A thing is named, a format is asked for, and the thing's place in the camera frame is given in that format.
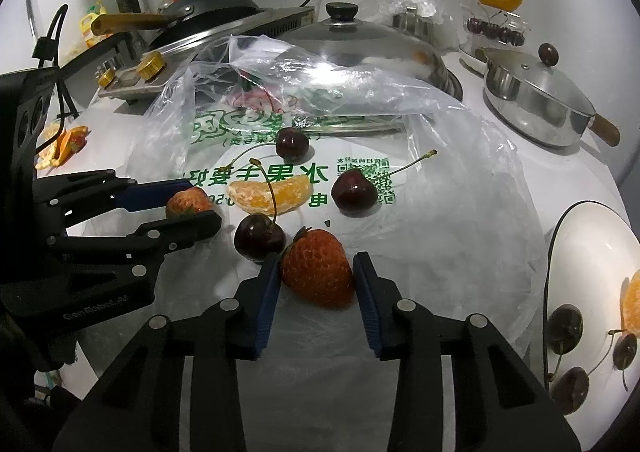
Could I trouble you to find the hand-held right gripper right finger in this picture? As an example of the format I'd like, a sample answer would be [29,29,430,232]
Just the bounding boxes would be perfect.
[352,252,581,452]

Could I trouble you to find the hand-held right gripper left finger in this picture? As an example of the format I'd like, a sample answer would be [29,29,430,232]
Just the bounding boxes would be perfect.
[52,252,281,452]

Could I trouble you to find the large red strawberry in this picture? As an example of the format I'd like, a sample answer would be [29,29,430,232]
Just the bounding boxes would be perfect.
[280,227,353,309]

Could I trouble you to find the black metal rack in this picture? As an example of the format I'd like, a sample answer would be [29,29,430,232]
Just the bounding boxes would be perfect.
[55,29,133,98]

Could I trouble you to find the orange peel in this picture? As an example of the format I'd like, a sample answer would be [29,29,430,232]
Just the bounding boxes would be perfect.
[34,124,93,170]

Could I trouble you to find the row of boxed cherries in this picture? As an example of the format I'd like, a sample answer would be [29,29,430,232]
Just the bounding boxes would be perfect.
[467,17,523,45]

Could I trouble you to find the yellow oil bottle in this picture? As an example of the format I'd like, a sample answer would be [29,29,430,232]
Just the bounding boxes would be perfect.
[80,2,108,50]

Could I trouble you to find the clear printed plastic bag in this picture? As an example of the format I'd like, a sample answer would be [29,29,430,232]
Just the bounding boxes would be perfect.
[125,34,548,452]

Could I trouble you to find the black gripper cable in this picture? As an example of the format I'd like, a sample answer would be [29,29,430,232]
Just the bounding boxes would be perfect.
[32,4,76,120]

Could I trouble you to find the white plate with black rim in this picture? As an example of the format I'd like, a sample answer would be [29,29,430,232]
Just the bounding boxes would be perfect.
[542,201,640,433]

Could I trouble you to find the large glass pan lid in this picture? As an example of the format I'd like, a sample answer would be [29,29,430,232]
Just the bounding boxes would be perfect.
[280,2,446,83]

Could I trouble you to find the small strawberry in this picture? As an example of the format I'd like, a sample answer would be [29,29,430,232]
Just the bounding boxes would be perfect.
[166,187,215,219]

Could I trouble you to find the dark red cherry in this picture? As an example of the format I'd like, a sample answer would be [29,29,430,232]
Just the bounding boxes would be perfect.
[218,127,311,172]
[609,329,638,390]
[547,367,591,415]
[331,149,438,218]
[545,304,585,348]
[234,159,288,263]

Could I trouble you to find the small steel pot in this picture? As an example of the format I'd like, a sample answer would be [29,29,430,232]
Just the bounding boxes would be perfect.
[482,62,621,149]

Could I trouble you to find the small steel cup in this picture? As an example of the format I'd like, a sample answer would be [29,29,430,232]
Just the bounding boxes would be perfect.
[392,7,436,45]

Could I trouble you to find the small pot lid brown knob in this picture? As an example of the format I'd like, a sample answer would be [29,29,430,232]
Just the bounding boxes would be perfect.
[484,43,596,118]

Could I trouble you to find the steel induction cooker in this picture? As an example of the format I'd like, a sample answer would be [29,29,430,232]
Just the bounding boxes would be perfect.
[97,6,317,105]

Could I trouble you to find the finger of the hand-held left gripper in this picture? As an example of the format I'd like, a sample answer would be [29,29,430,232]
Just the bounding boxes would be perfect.
[32,170,194,221]
[47,211,223,265]

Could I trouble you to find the black wok with wooden handle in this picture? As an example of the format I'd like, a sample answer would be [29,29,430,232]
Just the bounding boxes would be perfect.
[90,0,261,50]

